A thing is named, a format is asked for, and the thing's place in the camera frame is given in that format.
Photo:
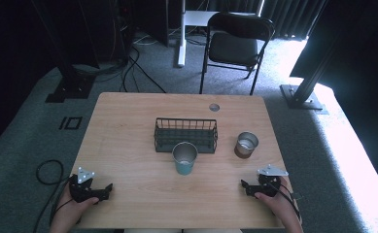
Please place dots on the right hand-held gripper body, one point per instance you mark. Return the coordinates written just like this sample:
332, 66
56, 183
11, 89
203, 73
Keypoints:
269, 184

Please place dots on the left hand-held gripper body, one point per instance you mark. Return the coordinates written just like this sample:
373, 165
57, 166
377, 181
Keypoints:
79, 189

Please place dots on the brown metal cup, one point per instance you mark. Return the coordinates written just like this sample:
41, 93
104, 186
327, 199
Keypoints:
245, 145

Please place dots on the teal metal cup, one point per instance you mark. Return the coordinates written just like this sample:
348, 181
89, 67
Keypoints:
185, 160

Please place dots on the person's left hand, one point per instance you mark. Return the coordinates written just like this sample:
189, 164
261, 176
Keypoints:
71, 210

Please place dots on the person's right hand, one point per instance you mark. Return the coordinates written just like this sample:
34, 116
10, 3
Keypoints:
279, 205

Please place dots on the black tape floor marking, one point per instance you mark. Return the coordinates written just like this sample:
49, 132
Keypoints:
70, 123

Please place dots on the grey round table grommet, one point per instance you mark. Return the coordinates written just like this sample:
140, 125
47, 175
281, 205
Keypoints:
214, 107

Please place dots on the black metal stand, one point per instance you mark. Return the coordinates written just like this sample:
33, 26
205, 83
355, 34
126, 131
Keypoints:
301, 97
71, 87

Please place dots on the black folding chair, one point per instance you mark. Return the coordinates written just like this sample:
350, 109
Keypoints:
233, 48

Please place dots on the dark curtain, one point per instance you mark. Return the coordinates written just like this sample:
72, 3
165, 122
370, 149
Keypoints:
290, 16

